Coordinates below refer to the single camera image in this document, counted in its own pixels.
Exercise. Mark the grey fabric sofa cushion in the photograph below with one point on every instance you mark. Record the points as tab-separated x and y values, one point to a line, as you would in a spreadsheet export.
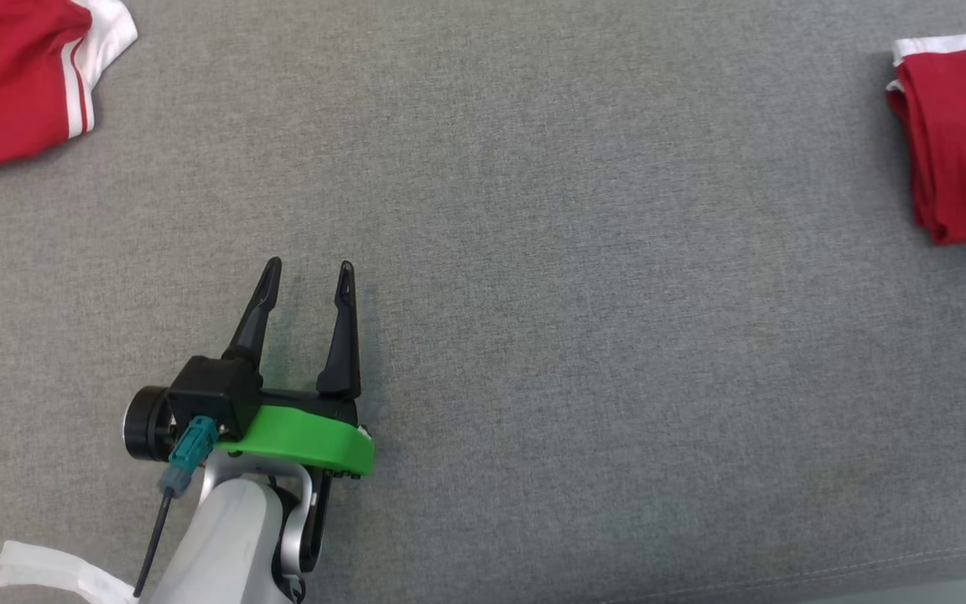
533	335

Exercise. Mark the red shirt with white stripes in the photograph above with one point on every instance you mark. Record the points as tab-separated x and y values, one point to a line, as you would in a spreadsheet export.
5	84

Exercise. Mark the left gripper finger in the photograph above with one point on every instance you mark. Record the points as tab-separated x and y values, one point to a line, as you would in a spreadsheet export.
258	319
345	361

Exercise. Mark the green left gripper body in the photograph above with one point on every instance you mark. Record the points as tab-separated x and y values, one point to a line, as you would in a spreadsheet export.
307	436

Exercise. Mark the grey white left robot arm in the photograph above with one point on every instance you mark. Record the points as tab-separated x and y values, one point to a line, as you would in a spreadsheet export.
223	537

